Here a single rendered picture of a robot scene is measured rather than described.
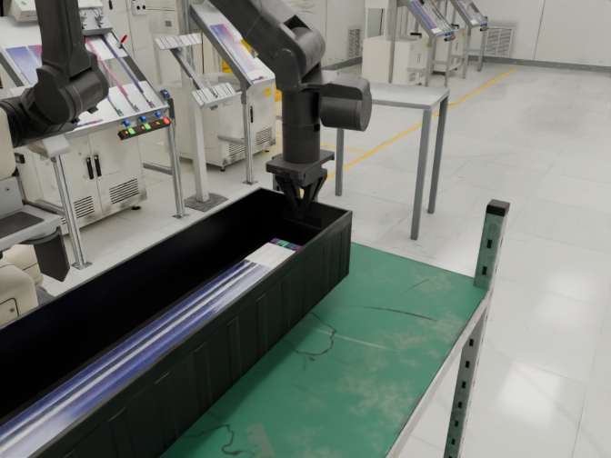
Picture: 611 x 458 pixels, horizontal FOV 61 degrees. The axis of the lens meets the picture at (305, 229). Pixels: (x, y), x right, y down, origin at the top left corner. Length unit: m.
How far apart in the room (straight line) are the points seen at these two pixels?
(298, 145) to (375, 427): 0.39
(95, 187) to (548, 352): 2.57
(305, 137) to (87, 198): 2.64
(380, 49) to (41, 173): 4.98
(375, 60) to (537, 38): 3.39
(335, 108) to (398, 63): 6.31
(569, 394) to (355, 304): 1.53
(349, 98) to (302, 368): 0.37
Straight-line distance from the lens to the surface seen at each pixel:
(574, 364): 2.41
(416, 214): 3.04
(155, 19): 4.26
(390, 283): 0.89
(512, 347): 2.40
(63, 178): 2.83
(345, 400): 0.68
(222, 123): 3.99
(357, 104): 0.71
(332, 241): 0.73
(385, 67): 7.09
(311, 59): 0.71
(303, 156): 0.76
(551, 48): 9.63
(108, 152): 3.34
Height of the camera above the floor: 1.43
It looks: 27 degrees down
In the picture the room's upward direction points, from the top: straight up
